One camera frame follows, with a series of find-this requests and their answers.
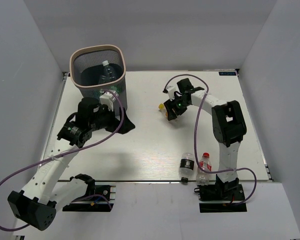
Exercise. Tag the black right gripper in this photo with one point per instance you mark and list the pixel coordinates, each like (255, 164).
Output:
(169, 105)

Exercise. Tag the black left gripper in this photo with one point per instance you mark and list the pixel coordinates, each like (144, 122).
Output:
(115, 123)

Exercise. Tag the orange label clear bottle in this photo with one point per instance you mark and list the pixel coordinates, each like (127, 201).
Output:
(165, 110)

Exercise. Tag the green Sprite bottle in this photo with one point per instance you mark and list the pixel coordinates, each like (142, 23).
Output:
(112, 88)

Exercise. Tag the clear unlabelled plastic bottle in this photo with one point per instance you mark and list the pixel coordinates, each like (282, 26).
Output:
(109, 74)

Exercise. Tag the black label water bottle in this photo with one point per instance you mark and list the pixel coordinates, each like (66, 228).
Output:
(186, 167)

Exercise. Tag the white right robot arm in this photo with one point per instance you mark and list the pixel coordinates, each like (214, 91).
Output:
(228, 127)

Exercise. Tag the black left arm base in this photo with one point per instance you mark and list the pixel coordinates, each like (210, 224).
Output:
(99, 199)

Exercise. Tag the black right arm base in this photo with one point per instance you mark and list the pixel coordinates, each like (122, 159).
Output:
(212, 202)

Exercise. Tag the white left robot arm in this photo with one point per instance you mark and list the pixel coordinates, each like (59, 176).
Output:
(38, 202)

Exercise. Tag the grey mesh waste bin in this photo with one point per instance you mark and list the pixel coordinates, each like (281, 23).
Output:
(86, 66)

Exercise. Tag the blue table corner label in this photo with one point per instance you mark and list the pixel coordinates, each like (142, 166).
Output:
(227, 73)

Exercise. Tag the red cap clear bottle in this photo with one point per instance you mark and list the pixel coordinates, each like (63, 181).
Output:
(203, 176)

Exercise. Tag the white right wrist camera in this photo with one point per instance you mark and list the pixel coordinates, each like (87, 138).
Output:
(170, 90)

